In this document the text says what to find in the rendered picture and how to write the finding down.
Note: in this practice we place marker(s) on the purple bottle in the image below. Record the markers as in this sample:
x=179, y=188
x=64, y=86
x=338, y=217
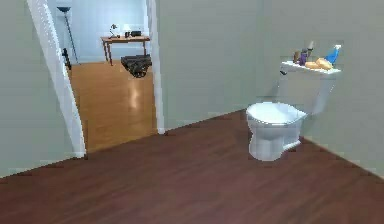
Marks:
x=303, y=57

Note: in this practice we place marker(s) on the white toilet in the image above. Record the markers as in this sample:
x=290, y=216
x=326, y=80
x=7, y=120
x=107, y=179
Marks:
x=273, y=126

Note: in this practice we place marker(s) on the black box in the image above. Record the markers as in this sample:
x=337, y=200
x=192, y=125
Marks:
x=136, y=33

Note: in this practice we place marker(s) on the brown bottle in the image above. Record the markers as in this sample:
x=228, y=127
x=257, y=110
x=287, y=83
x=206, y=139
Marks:
x=296, y=56

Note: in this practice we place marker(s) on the blue spray bottle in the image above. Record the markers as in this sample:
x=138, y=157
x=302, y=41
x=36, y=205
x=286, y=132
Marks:
x=332, y=55

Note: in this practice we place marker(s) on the tan bread loaf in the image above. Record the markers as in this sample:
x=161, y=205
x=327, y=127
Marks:
x=324, y=63
x=312, y=65

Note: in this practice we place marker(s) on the black mug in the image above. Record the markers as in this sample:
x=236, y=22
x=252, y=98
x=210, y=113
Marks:
x=127, y=34

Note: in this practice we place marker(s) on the brown wooden table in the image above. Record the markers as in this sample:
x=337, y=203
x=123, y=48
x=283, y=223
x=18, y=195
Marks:
x=125, y=41

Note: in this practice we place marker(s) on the black floor lamp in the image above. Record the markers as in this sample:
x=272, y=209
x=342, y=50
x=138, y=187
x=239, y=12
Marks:
x=69, y=31

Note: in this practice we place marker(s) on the black desk lamp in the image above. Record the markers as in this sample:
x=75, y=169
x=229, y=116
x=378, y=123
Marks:
x=114, y=31

